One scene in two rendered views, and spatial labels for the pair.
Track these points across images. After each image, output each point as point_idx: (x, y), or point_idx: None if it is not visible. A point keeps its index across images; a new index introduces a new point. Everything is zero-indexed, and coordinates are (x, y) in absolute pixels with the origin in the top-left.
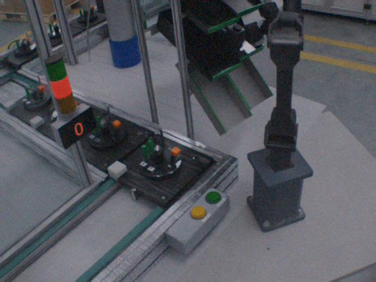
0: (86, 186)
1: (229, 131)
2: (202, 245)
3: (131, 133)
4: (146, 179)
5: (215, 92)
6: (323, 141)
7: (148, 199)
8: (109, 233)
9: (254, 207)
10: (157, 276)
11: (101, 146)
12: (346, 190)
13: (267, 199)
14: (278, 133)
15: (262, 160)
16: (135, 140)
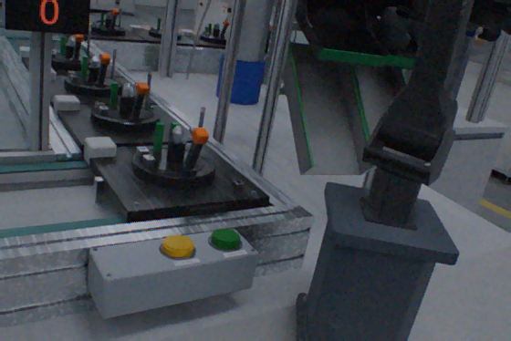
0: (31, 149)
1: None
2: (157, 330)
3: (165, 129)
4: (132, 175)
5: (324, 109)
6: (500, 284)
7: (118, 212)
8: (0, 224)
9: (305, 312)
10: (20, 340)
11: (105, 118)
12: None
13: (330, 281)
14: (402, 130)
15: (351, 199)
16: (164, 137)
